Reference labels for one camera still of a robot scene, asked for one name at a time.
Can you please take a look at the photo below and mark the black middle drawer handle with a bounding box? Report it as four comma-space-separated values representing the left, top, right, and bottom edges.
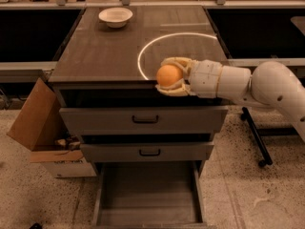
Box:
138, 149, 161, 156

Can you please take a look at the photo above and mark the black bar with wheels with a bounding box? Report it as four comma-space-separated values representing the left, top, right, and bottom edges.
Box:
240, 107, 273, 167

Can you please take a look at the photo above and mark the middle grey drawer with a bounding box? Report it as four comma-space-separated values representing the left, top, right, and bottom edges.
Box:
81, 142, 214, 162

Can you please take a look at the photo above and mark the bottom open grey drawer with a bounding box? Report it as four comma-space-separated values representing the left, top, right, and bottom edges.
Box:
92, 161, 216, 229

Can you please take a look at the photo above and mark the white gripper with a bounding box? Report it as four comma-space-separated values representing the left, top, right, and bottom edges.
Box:
155, 57, 223, 98

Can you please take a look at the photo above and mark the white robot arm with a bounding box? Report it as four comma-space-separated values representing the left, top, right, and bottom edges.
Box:
156, 57, 305, 141

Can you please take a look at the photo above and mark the top grey drawer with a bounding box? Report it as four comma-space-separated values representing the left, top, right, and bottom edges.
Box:
60, 106, 228, 135

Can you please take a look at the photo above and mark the grey drawer cabinet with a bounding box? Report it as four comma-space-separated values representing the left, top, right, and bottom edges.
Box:
48, 5, 237, 164

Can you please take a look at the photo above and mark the black drawer handle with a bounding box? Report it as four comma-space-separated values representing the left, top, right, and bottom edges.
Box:
138, 149, 161, 156
132, 115, 159, 124

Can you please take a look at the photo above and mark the open cardboard box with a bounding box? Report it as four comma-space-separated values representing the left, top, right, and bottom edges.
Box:
8, 79, 96, 178

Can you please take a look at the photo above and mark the black top drawer handle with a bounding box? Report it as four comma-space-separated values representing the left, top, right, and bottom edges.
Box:
132, 115, 159, 124

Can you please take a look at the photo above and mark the white bowl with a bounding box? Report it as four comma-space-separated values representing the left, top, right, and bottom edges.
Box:
98, 8, 133, 29

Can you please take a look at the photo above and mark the orange fruit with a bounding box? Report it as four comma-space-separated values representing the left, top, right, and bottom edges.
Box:
156, 65, 183, 87

